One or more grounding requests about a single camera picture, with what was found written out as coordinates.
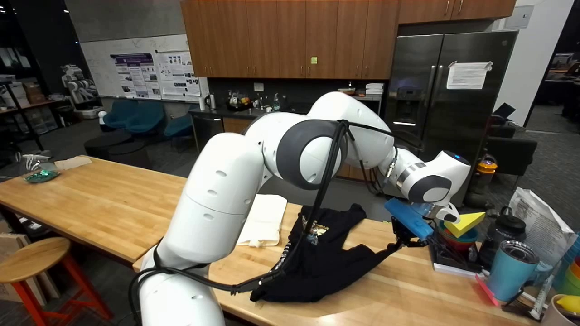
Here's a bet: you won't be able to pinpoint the yellow foam wedge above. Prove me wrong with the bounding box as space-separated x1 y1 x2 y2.
445 213 486 238

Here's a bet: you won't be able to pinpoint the wooden stool red legs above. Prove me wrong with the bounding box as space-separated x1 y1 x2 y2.
0 238 113 326

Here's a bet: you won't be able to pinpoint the black shirt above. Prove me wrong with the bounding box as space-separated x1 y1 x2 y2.
251 205 399 303

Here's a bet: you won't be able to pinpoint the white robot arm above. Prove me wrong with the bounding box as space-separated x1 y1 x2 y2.
131 91 470 326

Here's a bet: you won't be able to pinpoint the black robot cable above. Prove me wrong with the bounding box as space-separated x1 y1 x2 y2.
128 119 401 326

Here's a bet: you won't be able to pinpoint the stacked colourful cups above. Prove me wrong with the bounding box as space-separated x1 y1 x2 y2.
439 229 479 263

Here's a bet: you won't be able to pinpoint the teal armchair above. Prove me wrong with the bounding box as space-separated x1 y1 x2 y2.
104 100 193 138

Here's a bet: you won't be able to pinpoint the plastic bag with green item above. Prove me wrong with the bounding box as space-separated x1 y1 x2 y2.
22 155 60 186

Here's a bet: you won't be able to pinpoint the white mug yellow item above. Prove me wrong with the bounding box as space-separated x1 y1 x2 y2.
541 296 580 326

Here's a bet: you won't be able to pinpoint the white folded cloth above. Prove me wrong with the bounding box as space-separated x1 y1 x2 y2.
238 195 287 249

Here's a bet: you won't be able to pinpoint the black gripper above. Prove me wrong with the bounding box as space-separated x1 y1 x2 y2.
392 222 428 247

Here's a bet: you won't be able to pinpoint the black water bottle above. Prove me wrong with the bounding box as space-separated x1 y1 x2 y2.
479 207 526 271

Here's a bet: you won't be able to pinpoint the white paper on refrigerator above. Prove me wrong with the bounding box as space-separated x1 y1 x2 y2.
447 62 494 91

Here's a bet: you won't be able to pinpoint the stainless steel refrigerator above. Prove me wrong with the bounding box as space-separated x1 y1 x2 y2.
381 32 521 211

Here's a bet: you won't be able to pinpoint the white plastic bag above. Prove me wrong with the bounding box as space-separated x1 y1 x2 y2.
510 189 577 267

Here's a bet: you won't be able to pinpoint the wall poster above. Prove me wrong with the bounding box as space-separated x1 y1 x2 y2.
109 48 205 102

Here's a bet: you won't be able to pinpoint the teal tumbler cup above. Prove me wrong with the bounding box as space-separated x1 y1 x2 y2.
488 242 539 303

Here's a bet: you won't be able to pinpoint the wooden upper cabinets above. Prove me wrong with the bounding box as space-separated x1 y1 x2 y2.
182 0 517 80

